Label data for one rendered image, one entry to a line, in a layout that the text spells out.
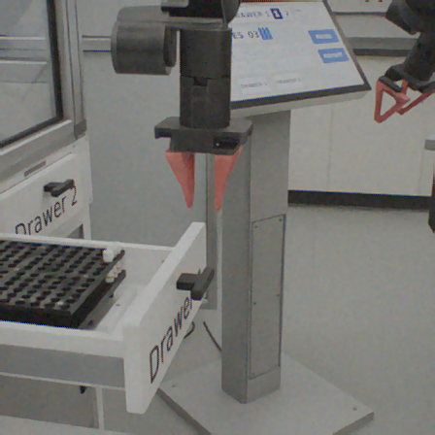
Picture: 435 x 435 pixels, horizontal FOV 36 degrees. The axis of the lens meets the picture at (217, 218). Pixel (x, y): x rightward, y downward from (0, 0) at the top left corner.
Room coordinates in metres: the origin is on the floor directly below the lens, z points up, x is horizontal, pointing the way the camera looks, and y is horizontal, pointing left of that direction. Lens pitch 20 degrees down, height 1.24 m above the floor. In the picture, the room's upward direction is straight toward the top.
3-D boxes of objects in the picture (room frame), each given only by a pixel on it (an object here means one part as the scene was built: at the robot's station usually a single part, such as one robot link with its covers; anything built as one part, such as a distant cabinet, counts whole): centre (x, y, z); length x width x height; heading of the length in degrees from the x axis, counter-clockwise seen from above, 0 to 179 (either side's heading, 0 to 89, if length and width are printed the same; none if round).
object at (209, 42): (0.73, 0.02, 1.17); 0.07 x 0.06 x 0.07; 83
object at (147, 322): (0.71, 0.05, 0.87); 0.29 x 0.02 x 0.11; 168
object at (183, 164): (0.73, 0.02, 1.04); 0.07 x 0.07 x 0.09; 78
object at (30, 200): (1.08, 0.30, 0.87); 0.29 x 0.02 x 0.11; 168
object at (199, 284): (0.70, 0.03, 0.91); 0.07 x 0.04 x 0.01; 168
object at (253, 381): (1.72, -0.14, 0.51); 0.50 x 0.45 x 1.02; 37
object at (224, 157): (0.73, 0.01, 1.04); 0.07 x 0.07 x 0.09; 78
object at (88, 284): (0.73, 0.15, 0.90); 0.18 x 0.02 x 0.01; 168
